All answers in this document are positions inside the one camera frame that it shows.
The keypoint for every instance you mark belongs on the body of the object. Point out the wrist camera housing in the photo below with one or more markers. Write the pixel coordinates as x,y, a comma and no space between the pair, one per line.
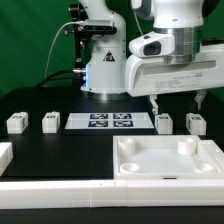
152,44

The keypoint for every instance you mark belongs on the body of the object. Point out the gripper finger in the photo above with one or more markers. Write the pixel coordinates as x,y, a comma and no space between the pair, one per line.
155,107
200,96

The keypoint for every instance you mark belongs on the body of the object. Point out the black camera on mount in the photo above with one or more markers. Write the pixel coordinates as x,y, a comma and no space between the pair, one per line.
104,27

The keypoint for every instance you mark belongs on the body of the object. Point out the white left fence block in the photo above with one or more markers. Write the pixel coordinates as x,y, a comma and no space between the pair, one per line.
6,156

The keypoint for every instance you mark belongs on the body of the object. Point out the white sheet with markers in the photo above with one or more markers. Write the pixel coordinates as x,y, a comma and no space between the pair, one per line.
139,120

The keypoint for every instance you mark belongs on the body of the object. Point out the white front fence bar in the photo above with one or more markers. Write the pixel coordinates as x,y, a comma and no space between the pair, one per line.
110,193

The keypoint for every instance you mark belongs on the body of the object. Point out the white square table top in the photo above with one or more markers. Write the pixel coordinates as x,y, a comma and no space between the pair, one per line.
157,157

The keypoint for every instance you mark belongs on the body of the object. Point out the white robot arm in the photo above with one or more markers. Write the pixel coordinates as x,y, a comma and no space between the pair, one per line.
169,59

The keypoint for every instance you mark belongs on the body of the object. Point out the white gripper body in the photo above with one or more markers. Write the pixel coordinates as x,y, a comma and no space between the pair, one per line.
153,76

